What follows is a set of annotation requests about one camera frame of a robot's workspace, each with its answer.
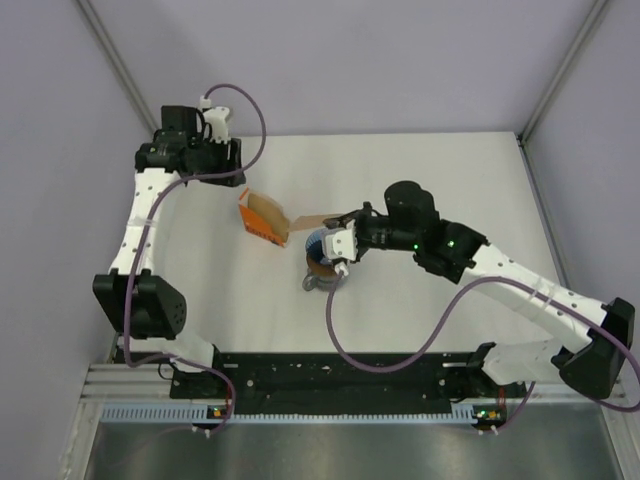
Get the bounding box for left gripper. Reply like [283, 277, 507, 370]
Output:
[189, 133, 245, 188]

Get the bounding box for blue glass dripper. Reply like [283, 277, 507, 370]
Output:
[305, 228, 330, 265]

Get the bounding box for brown paper coffee filter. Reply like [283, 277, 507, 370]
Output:
[288, 213, 337, 233]

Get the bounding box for brown wooden dripper base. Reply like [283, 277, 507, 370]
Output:
[306, 254, 347, 279]

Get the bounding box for glass coffee carafe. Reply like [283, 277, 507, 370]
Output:
[302, 271, 338, 292]

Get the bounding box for orange coffee filter box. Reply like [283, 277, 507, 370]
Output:
[238, 188, 290, 248]

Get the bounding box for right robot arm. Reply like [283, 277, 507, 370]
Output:
[320, 181, 639, 401]

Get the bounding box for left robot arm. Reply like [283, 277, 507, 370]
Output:
[92, 100, 246, 397]

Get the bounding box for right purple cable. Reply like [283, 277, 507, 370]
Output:
[325, 267, 640, 431]

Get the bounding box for purple cable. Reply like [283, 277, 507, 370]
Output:
[325, 267, 640, 431]
[122, 84, 266, 421]

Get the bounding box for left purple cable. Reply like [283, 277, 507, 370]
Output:
[122, 84, 266, 421]

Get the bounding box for left aluminium corner post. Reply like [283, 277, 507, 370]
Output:
[72, 0, 159, 136]

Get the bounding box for aluminium corner post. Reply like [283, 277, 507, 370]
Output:
[517, 0, 613, 148]
[72, 0, 159, 136]

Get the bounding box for black mounting base plate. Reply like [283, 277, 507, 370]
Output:
[170, 352, 526, 415]

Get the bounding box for right aluminium corner post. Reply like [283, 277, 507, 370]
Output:
[517, 0, 613, 148]

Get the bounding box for aluminium frame rail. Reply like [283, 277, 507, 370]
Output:
[79, 362, 626, 401]

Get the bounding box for grey slotted cable duct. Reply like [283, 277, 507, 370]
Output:
[101, 398, 507, 426]

